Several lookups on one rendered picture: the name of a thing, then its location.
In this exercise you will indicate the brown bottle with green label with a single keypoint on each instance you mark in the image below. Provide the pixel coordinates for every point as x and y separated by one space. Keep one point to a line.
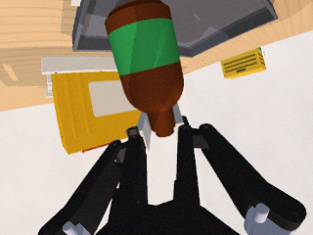
145 50

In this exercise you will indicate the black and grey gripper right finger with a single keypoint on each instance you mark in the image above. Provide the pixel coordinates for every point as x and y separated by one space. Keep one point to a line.
266 209

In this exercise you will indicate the grey square tray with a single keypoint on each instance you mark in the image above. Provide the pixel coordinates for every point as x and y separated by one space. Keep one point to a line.
199 24

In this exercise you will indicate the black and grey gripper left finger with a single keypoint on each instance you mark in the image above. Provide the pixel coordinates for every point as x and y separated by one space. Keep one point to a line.
85 209

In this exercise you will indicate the yellow box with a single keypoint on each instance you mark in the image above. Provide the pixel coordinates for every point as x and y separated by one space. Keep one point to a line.
92 109

